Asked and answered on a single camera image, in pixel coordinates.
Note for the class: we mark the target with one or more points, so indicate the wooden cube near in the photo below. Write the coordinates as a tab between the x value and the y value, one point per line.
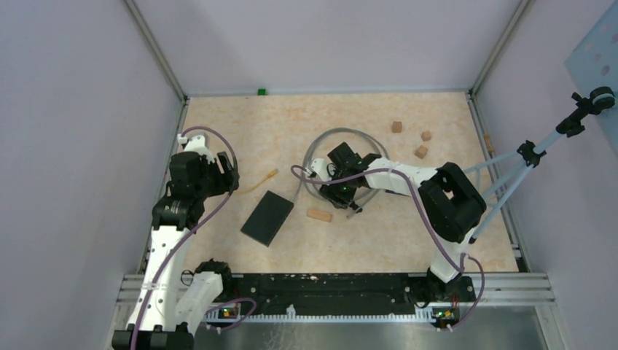
421	152

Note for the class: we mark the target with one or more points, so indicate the wooden cube middle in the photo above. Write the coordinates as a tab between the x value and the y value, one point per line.
426	135

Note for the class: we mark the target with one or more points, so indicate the wooden cube far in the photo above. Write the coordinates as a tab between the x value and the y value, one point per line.
396	127

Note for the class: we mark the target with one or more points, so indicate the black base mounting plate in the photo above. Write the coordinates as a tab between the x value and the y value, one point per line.
346	294

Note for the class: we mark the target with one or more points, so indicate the light blue perforated panel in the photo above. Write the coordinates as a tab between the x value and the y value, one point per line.
593	62

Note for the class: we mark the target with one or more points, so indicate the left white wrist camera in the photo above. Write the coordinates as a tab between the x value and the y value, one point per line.
197	143

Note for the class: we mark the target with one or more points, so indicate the wooden cube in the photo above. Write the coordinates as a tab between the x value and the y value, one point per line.
426	135
421	152
396	127

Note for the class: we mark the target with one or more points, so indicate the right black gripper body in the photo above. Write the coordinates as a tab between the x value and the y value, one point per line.
341	193

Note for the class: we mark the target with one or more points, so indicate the wooden cylinder block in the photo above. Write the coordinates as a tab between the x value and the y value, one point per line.
320	215

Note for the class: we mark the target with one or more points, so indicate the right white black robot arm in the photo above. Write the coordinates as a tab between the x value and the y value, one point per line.
449	204

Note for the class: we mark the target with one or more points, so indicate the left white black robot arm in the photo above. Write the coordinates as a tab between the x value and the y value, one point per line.
162	318

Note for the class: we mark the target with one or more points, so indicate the black network switch box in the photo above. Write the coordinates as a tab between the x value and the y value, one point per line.
267	218

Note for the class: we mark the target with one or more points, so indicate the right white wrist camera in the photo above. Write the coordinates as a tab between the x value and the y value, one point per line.
319	168

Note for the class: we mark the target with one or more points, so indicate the light blue tripod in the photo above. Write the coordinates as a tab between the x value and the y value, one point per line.
530	154

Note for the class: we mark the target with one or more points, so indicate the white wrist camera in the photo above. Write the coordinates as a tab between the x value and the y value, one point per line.
319	168
197	143

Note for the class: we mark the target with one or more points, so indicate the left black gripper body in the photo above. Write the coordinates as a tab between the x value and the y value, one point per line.
216	182

